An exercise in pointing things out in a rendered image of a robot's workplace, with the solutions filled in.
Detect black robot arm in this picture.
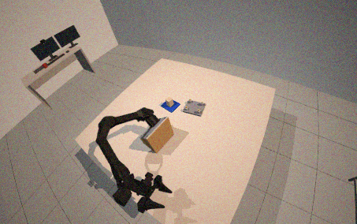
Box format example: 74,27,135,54
95,107,160,207

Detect blue plate with square handle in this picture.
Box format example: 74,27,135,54
161,97,180,113

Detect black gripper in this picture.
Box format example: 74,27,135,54
134,175,173,213

